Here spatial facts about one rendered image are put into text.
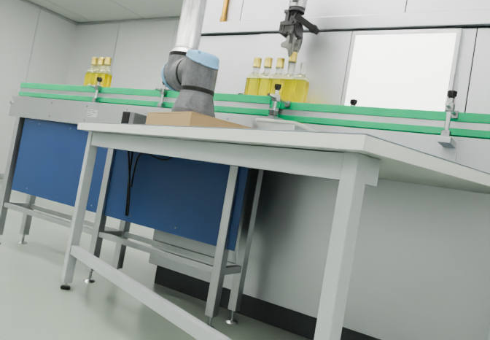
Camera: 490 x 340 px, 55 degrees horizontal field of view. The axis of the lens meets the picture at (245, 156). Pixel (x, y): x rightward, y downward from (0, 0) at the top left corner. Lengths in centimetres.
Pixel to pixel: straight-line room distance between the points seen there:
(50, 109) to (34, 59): 536
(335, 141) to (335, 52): 115
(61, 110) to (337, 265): 203
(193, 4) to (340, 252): 111
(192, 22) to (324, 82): 66
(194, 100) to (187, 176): 58
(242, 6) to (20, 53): 589
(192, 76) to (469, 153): 94
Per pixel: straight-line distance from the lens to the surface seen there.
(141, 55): 729
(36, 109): 293
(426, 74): 197
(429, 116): 176
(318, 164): 108
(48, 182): 277
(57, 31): 842
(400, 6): 213
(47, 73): 828
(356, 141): 96
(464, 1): 208
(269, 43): 228
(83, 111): 260
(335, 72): 209
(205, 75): 158
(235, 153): 130
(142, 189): 223
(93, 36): 825
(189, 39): 175
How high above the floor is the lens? 62
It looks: 3 degrees up
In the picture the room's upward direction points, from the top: 10 degrees clockwise
